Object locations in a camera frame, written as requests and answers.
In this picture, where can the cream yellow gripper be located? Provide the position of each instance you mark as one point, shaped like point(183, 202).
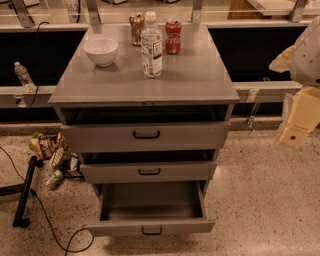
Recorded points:
point(307, 60)

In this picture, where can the grey metal drawer cabinet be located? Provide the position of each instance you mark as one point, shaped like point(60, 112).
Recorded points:
point(194, 87)

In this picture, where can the red coca-cola can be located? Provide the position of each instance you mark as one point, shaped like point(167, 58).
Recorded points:
point(173, 36)

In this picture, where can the snack bag pile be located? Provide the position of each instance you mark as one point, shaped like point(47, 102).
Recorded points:
point(56, 150)

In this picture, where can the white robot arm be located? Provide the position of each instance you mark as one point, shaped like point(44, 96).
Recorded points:
point(302, 60)

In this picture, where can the black stand leg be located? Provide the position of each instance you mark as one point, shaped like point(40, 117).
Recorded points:
point(23, 190)

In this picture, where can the green white can on floor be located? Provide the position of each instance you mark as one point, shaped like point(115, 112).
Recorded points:
point(54, 180)

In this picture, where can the small water bottle on ledge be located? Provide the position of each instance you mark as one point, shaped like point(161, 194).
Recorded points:
point(24, 77)

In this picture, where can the grey drawer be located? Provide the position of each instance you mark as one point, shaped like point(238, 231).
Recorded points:
point(148, 172)
point(156, 208)
point(145, 137)

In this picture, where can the grey top drawer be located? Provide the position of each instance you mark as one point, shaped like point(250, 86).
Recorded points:
point(145, 137)

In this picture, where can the brown soda can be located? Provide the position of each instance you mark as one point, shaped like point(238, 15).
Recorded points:
point(137, 22)

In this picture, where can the grey bottom drawer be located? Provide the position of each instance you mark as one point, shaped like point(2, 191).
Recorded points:
point(156, 208)

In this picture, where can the white ceramic bowl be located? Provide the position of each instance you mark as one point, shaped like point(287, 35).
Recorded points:
point(102, 51)

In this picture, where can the grey middle drawer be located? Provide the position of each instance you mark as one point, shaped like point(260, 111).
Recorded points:
point(148, 172)

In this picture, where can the clear plastic water bottle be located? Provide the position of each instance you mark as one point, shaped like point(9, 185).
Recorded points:
point(151, 43)

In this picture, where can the grey metal rail ledge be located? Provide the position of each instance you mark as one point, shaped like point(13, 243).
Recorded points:
point(267, 91)

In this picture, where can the hanging metal bracket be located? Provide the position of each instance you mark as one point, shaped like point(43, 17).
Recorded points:
point(254, 110)

